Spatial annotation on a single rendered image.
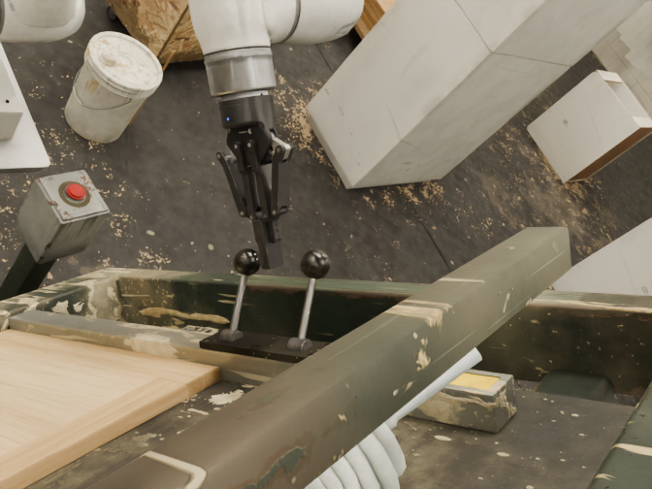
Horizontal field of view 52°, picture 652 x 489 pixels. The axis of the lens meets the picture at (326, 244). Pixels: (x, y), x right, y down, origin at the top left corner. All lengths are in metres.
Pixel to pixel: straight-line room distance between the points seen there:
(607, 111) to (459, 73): 2.67
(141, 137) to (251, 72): 2.23
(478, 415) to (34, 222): 1.13
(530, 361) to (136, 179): 2.25
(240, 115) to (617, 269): 3.81
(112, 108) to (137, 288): 1.47
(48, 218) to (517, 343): 1.00
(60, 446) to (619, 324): 0.64
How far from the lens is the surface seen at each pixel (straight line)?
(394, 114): 3.43
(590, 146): 5.79
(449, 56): 3.26
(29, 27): 1.69
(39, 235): 1.57
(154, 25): 3.28
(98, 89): 2.78
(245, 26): 0.89
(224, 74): 0.89
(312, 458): 0.16
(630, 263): 4.50
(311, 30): 0.98
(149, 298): 1.40
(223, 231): 2.98
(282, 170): 0.89
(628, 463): 0.45
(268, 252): 0.93
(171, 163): 3.08
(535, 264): 0.28
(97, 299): 1.45
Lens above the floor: 2.08
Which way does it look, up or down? 39 degrees down
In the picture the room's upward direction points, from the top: 48 degrees clockwise
